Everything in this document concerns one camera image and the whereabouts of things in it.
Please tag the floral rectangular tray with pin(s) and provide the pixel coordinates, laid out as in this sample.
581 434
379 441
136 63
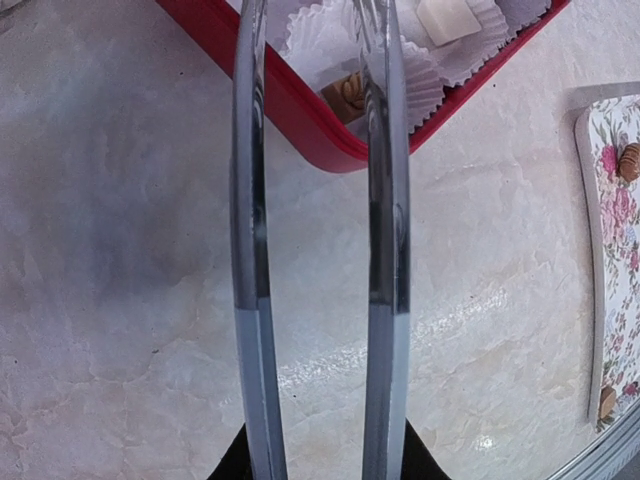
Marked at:
602 132

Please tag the brown sweet chocolate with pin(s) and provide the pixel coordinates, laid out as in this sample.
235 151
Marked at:
607 402

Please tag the silver metal serving tongs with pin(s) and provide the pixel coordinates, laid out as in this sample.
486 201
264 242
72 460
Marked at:
383 79

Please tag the white cube chocolate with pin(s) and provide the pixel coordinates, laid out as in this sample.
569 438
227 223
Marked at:
446 21

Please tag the round swirl brown chocolate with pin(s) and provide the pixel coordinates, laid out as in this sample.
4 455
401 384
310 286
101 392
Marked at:
628 168

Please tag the aluminium table front rail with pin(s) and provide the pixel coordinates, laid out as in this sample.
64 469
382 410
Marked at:
608 454

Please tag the brown ridged chocolate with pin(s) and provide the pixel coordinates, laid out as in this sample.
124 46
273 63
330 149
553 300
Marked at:
345 97

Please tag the red chocolate box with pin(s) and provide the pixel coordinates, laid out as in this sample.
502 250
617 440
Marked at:
298 113

